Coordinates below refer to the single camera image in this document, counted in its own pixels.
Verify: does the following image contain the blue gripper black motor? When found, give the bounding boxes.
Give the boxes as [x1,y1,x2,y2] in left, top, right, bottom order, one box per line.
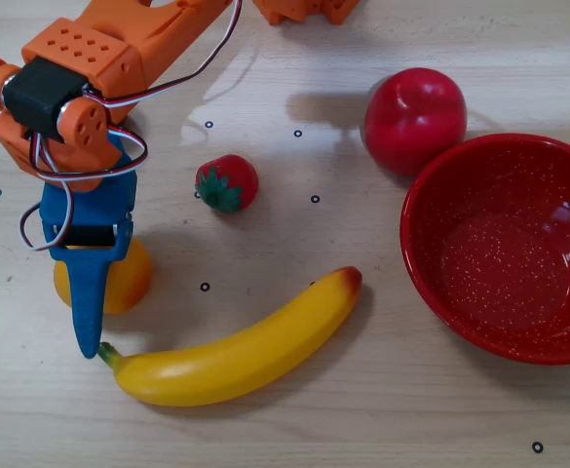
[39,132,138,361]

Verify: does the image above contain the yellow orange toy peach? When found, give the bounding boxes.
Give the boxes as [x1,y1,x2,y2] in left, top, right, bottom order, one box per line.
[53,237,153,316]

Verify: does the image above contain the red speckled enamel bowl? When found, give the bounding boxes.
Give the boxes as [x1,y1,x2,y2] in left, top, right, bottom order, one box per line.
[399,133,570,367]

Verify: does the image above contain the yellow toy banana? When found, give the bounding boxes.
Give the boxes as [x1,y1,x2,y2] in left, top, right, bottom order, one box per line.
[95,265,364,409]

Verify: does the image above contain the red toy strawberry green leaves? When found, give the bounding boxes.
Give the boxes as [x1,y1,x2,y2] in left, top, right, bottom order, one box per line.
[194,153,260,215]

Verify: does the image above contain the red toy apple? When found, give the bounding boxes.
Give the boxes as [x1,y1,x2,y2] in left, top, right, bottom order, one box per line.
[361,66,469,177]

